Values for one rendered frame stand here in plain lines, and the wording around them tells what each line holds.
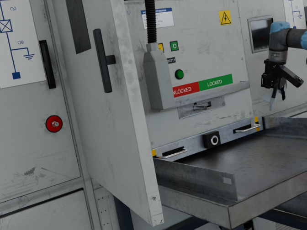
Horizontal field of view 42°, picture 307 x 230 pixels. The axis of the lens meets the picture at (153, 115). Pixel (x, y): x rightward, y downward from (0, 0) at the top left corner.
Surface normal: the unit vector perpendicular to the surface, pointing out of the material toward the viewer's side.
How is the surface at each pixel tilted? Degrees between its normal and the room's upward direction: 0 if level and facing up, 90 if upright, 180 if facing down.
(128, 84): 90
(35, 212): 90
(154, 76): 90
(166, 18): 90
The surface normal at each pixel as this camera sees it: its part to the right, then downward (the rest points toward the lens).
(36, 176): 0.54, 0.02
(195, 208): -0.82, 0.22
